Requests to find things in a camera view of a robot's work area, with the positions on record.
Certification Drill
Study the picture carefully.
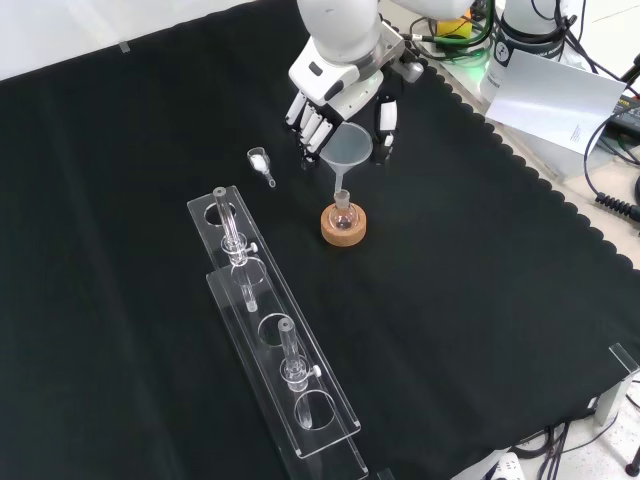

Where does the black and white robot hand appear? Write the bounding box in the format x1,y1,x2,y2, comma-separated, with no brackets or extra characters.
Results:
283,18,429,170

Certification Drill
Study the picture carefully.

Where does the clear plastic funnel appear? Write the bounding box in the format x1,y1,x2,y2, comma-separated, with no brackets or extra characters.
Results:
319,121,374,200

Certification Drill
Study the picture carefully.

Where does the glass weighing funnel with powder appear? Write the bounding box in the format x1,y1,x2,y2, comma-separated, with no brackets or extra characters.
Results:
246,146,278,190

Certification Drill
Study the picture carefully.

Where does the small round-bottom glass flask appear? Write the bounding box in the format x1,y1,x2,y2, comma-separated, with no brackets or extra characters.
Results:
328,190,359,232

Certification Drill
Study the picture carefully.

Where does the clear acrylic funnel stand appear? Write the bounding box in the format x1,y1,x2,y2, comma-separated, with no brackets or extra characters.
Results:
185,184,371,480

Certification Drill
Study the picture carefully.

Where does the yellow stop button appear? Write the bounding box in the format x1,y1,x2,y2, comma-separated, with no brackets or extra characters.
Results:
433,13,475,49

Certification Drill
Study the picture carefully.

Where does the pale board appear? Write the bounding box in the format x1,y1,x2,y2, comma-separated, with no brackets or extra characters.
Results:
484,46,628,182

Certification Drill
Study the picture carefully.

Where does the black cloth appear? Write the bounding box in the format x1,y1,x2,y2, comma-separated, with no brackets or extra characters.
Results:
0,0,640,480

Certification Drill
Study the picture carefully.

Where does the black electronics box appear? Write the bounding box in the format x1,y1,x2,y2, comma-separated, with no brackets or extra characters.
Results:
605,91,640,167

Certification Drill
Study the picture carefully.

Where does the white power strip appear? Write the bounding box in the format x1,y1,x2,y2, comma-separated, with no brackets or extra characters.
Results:
480,449,524,480

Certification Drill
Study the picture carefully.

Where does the cork ring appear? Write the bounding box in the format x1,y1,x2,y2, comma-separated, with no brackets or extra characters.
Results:
319,201,370,248

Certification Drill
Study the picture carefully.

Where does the black coiled cable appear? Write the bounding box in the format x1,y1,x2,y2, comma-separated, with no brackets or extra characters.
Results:
593,191,640,222

